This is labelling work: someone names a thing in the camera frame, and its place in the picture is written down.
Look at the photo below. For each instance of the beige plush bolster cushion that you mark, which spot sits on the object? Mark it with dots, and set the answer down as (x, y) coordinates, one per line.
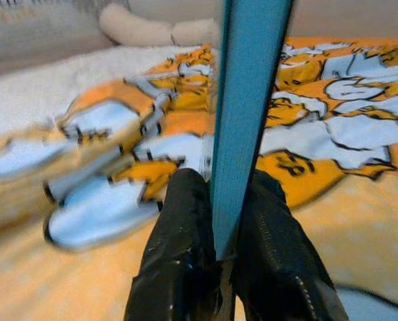
(142, 26)

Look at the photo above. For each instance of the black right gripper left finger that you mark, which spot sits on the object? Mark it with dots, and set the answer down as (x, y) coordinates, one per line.
(175, 254)

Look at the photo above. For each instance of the printed grey bed guard panel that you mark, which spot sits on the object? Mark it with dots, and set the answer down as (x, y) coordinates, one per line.
(45, 30)

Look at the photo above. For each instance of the white quilted mattress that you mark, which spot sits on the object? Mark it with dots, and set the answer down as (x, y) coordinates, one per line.
(51, 87)

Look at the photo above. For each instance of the teal hardcover book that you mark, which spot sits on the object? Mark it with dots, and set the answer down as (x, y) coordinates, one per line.
(245, 100)

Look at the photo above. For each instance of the yellow cartoon print blanket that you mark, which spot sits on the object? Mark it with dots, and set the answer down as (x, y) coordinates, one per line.
(335, 140)

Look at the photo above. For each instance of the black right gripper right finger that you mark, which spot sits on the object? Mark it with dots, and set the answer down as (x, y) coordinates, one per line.
(279, 267)

